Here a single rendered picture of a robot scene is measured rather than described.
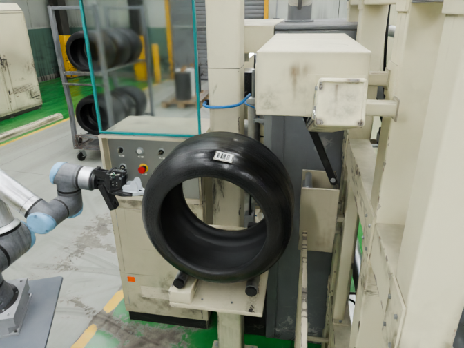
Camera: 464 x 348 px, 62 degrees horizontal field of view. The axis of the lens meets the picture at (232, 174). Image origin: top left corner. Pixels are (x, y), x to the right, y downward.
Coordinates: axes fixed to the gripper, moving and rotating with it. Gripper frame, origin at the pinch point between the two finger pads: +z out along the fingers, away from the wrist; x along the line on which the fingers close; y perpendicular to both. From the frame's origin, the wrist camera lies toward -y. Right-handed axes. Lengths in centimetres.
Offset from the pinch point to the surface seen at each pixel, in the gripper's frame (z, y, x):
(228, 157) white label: 31.9, 24.6, -9.7
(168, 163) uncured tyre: 11.7, 18.1, -8.4
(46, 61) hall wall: -657, -153, 910
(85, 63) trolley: -218, -27, 347
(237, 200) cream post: 33.0, -9.9, 25.9
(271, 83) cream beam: 44, 55, -36
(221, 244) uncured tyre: 29.8, -25.9, 14.0
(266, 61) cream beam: 42, 59, -36
